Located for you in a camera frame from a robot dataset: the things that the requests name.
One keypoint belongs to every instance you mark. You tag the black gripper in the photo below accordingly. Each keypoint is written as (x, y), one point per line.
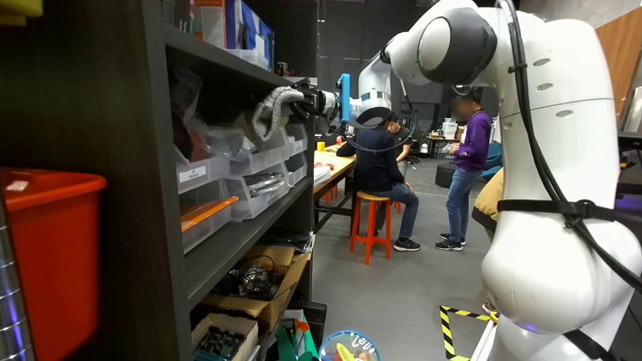
(310, 101)

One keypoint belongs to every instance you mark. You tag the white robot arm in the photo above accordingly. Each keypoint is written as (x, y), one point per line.
(549, 267)

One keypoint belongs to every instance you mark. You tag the clear plastic storage tray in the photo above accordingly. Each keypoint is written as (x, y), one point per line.
(297, 171)
(252, 203)
(206, 238)
(267, 161)
(299, 144)
(200, 174)

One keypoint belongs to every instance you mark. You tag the wooden table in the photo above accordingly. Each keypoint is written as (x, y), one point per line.
(332, 166)

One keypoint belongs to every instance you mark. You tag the clear bag of metal parts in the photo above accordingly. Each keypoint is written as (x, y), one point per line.
(267, 180)

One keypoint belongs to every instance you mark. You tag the person in dark sweater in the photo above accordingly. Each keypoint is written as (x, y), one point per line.
(373, 166)

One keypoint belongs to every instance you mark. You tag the blue white cardboard box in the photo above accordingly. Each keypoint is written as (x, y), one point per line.
(252, 26)

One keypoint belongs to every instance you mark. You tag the person in black shirt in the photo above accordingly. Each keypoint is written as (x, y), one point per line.
(405, 151)

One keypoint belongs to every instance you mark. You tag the orange stool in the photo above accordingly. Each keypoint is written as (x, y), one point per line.
(372, 199)

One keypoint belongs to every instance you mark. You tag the clear plastic bag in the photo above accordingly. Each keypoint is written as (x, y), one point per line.
(191, 127)

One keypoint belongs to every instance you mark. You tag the orange flat tool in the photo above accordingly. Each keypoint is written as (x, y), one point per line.
(209, 212)

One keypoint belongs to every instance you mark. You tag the black ottoman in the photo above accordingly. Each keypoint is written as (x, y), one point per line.
(444, 176)

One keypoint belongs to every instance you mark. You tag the person in purple hoodie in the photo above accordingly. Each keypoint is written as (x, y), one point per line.
(475, 142)

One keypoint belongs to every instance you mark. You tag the blue chair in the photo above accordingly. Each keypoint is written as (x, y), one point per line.
(494, 161)

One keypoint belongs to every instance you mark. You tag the open cardboard box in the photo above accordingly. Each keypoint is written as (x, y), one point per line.
(282, 294)

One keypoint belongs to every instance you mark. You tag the dark grey shelf unit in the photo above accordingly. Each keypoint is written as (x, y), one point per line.
(133, 200)

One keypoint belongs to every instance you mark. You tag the green bag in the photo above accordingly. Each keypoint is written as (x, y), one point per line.
(293, 344)

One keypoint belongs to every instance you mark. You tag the round blue patterned disc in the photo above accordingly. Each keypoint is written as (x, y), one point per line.
(349, 347)

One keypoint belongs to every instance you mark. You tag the yellow black hazard tape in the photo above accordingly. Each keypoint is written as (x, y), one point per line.
(444, 333)

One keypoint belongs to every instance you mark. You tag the orange plastic bin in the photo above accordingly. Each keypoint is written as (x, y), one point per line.
(57, 262)

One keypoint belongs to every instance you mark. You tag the large yellow plastic bin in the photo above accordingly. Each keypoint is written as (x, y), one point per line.
(21, 8)

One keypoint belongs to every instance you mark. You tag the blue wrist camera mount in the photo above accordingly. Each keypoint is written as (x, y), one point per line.
(343, 101)

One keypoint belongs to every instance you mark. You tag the wooden wall cabinet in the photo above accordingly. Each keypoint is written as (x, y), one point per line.
(624, 60)

